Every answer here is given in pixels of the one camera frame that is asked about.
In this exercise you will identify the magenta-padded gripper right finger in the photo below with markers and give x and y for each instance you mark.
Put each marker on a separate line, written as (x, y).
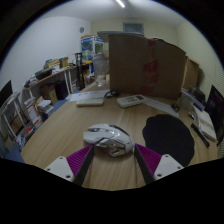
(150, 159)

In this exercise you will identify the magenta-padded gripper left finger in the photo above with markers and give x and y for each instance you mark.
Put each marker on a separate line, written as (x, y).
(77, 161)

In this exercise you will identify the white and grey computer mouse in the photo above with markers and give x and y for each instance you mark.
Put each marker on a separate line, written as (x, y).
(108, 136)

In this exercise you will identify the black mouse pad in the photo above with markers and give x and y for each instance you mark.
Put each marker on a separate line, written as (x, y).
(168, 138)

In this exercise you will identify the long white paper strip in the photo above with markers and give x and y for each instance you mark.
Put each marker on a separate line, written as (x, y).
(161, 106)

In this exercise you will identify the black pen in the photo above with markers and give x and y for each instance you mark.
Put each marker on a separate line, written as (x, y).
(200, 135)

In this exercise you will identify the small dark object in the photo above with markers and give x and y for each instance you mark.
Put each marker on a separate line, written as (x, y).
(175, 107)

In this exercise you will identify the flat white device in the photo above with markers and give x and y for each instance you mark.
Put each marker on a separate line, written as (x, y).
(90, 102)

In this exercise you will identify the white remote control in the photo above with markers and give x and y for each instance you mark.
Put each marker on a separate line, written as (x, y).
(131, 100)

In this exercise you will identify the white open book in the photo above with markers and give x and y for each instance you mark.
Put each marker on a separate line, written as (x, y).
(206, 124)

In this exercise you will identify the white paper sheet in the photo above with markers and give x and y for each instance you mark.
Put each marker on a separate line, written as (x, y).
(87, 95)

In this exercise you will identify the white shelf unit with books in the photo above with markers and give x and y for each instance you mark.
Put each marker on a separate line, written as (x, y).
(23, 120)

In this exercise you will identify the blue book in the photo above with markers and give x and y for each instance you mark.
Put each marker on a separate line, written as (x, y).
(197, 104)

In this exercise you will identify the black bin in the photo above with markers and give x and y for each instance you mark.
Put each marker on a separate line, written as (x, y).
(61, 89)

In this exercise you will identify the brown carton under desk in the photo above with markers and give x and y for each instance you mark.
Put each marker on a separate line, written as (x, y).
(49, 92)

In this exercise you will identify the black computer monitor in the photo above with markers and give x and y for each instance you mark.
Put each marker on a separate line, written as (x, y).
(216, 111)

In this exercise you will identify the dark backpack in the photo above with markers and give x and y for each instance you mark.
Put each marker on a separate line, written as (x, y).
(199, 94)

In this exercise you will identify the black tall stand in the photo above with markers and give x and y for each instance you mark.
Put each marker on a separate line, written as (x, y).
(79, 70)

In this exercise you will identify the clear glass jar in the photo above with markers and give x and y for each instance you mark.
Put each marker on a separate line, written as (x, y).
(100, 71)

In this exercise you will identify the large brown cardboard box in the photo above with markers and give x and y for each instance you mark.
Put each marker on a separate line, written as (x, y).
(133, 66)

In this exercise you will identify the small brown cardboard box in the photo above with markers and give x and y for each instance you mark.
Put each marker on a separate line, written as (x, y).
(190, 74)

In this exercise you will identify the black screen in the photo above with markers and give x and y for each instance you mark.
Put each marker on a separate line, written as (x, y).
(5, 92)

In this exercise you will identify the blue and white printed box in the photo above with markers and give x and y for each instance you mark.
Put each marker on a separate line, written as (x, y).
(89, 45)

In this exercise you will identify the grey window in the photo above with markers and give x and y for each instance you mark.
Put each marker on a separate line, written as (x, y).
(133, 27)

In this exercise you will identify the ceiling tube light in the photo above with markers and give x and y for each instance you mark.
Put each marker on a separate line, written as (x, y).
(120, 3)

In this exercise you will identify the round wall clock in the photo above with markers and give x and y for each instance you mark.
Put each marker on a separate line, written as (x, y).
(82, 29)

